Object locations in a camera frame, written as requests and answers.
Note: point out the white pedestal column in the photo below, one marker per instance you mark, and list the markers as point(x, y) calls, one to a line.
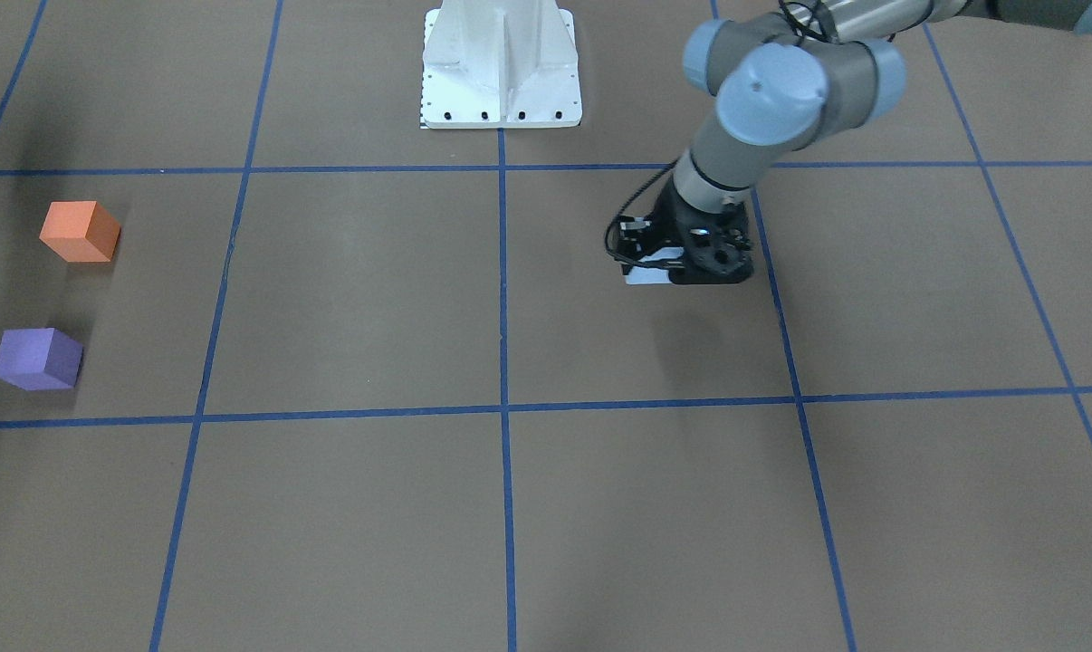
point(500, 65)

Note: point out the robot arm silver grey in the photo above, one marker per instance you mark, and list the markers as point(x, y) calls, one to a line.
point(782, 82)

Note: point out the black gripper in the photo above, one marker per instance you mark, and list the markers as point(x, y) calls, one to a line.
point(666, 223)

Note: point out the light blue block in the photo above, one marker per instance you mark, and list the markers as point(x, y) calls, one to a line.
point(649, 274)

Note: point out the purple block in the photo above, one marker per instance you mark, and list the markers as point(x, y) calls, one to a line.
point(39, 359)

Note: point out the orange block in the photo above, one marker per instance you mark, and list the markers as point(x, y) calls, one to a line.
point(81, 232)

